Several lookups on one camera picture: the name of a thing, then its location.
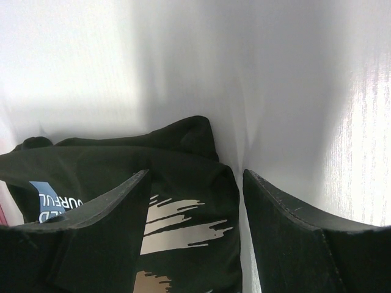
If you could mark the pink folded t shirt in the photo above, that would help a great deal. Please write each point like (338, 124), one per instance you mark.
(3, 198)

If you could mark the black t shirt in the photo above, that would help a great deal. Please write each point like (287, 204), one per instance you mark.
(191, 240)

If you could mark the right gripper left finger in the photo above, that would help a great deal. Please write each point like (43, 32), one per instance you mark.
(93, 248)

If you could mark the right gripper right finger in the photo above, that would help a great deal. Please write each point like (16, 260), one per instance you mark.
(300, 248)

